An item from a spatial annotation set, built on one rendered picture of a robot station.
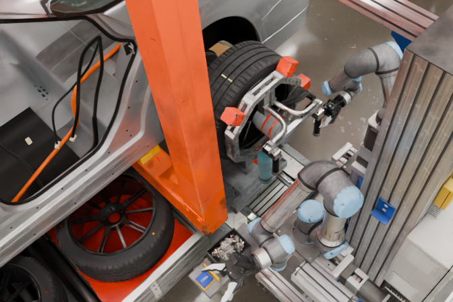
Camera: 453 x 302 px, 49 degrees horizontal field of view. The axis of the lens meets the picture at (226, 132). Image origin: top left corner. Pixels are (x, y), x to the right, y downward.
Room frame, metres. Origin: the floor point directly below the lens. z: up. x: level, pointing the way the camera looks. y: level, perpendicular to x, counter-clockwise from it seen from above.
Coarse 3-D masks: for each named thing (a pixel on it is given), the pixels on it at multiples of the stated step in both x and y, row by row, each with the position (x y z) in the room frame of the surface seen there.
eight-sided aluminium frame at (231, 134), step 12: (276, 72) 1.70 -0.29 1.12; (264, 84) 1.64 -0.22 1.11; (276, 84) 1.65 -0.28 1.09; (300, 84) 1.76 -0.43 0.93; (252, 96) 1.56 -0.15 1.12; (264, 96) 1.58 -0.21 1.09; (240, 108) 1.54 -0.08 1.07; (252, 108) 1.52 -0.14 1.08; (228, 132) 1.47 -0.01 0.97; (240, 132) 1.47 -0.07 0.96; (228, 144) 1.46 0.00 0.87; (228, 156) 1.47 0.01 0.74; (240, 156) 1.46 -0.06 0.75; (252, 156) 1.52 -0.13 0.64
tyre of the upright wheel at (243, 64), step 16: (240, 48) 1.86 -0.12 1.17; (256, 48) 1.88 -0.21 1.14; (224, 64) 1.75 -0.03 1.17; (240, 64) 1.74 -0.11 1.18; (256, 64) 1.72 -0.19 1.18; (272, 64) 1.74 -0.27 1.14; (224, 80) 1.66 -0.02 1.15; (240, 80) 1.64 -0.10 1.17; (256, 80) 1.67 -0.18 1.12; (224, 96) 1.58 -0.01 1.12; (240, 96) 1.59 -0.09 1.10; (224, 128) 1.51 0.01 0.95; (224, 144) 1.50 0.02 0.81
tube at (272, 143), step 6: (264, 102) 1.57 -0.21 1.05; (264, 108) 1.56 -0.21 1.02; (270, 108) 1.56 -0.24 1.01; (270, 114) 1.53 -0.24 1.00; (276, 114) 1.52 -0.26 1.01; (282, 120) 1.48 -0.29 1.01; (282, 126) 1.44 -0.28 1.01; (282, 132) 1.40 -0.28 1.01; (276, 138) 1.37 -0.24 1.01; (270, 144) 1.34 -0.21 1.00
